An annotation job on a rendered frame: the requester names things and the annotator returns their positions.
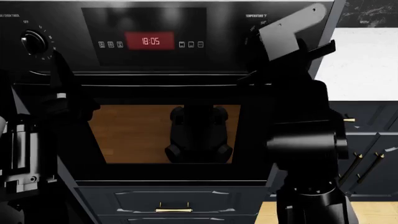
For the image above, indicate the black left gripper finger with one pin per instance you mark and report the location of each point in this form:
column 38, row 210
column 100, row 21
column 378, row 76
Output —
column 62, row 74

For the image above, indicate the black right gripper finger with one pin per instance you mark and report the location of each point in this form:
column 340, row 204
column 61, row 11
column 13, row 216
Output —
column 258, row 79
column 325, row 48

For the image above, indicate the black oven timer knob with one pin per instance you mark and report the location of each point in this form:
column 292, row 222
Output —
column 33, row 42

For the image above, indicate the oven door glass window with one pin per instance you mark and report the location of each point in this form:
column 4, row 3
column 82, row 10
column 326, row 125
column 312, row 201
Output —
column 133, row 133

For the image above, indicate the small brass cabinet knob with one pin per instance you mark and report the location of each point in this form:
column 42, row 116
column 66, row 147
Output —
column 349, row 120

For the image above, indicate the black oven door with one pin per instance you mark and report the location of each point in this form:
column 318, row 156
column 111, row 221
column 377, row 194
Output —
column 174, row 93

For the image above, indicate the black built-in oven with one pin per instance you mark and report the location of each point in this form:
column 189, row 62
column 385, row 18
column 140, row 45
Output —
column 155, row 74

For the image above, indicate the glossy oven display panel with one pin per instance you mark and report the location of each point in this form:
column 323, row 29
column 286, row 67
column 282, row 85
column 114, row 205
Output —
column 143, row 23

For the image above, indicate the red digital clock display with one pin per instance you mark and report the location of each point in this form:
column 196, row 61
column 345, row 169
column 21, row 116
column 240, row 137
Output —
column 150, row 41

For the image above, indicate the dark navy base cabinet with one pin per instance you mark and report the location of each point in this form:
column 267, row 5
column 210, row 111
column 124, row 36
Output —
column 373, row 140

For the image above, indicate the dark plain drawer front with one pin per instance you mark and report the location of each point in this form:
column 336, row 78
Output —
column 177, row 220

